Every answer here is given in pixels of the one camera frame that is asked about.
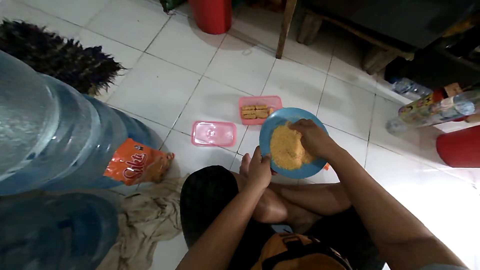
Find person's left hand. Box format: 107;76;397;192
248;146;273;190

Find person's right hand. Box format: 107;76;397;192
288;118;341;161

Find blue round plate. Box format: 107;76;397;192
259;107;329;179

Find person's right forearm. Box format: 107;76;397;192
325;147;467;270

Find person's left forearm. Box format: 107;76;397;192
175;181;271;270

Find heap of orange breadcrumbs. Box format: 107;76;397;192
270;121;316;171

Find pile of breaded pieces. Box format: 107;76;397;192
241;104;275;120

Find pink rectangular plastic container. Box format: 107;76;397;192
238;95;283;126

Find pink translucent plastic lid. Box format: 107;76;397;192
191;120;237;147

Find person's legs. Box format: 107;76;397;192
180;153;386;270

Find thin wooden leg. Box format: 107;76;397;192
275;0;298;59

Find clear plastic bottle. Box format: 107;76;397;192
390;77;434;101

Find yellow and red packet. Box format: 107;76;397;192
398;88;446;116

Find beige crumpled cloth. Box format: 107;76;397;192
96;175;187;270

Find dark wooden furniture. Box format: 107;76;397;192
296;0;480;76

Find orange plastic packet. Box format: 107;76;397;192
103;138;176;187

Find clear bottle with colourful label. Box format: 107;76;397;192
386;90;480;135

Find red cylindrical bucket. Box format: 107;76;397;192
188;0;233;35

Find red plastic container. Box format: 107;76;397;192
436;125;480;169

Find dark green bag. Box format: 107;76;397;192
160;0;188;14

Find large clear blue water jug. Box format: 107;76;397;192
0;50;162;196

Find dark shaggy rug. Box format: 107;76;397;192
0;19;126;96

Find large dark blue water jug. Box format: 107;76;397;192
0;191;120;270

